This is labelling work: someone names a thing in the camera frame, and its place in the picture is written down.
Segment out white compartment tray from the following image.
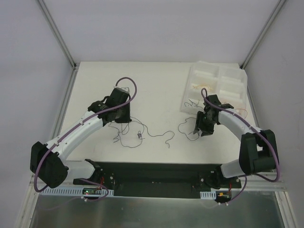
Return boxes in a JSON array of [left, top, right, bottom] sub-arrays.
[[180, 61, 247, 118]]

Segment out aluminium left corner post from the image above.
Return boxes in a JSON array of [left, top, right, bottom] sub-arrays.
[[35, 0, 80, 70]]

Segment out yellow wire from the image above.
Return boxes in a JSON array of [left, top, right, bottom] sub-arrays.
[[192, 83, 213, 92]]

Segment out aluminium frame rail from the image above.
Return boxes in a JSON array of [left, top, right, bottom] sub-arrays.
[[245, 175, 287, 192]]

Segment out aluminium right corner post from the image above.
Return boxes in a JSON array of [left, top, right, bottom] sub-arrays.
[[240, 0, 288, 69]]

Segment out white cable duct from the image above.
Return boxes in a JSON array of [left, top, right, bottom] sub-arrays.
[[40, 187, 114, 197], [199, 191, 217, 200]]

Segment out dark blue wire in tray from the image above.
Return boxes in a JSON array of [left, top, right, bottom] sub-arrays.
[[184, 98, 202, 110]]

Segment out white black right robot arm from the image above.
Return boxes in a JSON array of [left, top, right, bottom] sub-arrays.
[[193, 95, 281, 188]]

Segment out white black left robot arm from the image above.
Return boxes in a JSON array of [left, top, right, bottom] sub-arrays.
[[30, 87, 131, 188]]

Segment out right white cable duct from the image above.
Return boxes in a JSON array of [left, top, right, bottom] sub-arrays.
[[199, 191, 217, 200]]

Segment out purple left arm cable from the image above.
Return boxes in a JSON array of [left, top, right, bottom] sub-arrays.
[[33, 76, 138, 211]]

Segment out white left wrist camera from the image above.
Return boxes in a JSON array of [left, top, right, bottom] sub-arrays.
[[115, 86, 130, 94]]

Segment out left white cable duct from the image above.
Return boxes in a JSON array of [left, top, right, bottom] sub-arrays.
[[40, 187, 114, 197]]

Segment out aluminium corner post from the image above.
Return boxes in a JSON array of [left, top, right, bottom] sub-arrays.
[[35, 0, 80, 70], [240, 0, 288, 69]]

